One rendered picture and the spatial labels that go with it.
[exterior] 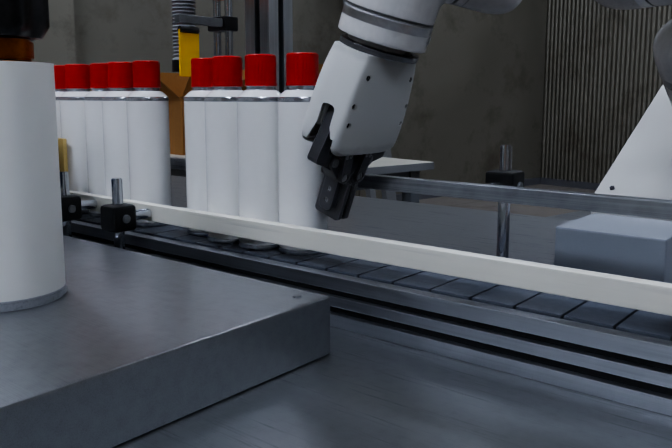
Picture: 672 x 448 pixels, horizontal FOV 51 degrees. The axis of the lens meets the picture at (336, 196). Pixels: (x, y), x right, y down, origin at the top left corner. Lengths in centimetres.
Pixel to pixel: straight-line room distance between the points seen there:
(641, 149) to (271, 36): 70
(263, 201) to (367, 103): 17
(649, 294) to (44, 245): 45
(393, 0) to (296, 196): 22
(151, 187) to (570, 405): 57
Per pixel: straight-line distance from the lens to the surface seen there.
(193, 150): 83
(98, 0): 545
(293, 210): 72
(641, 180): 128
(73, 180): 104
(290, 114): 71
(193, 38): 89
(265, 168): 74
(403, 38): 63
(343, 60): 64
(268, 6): 94
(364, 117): 65
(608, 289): 54
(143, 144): 90
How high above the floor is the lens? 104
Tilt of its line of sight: 8 degrees down
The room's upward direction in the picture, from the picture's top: straight up
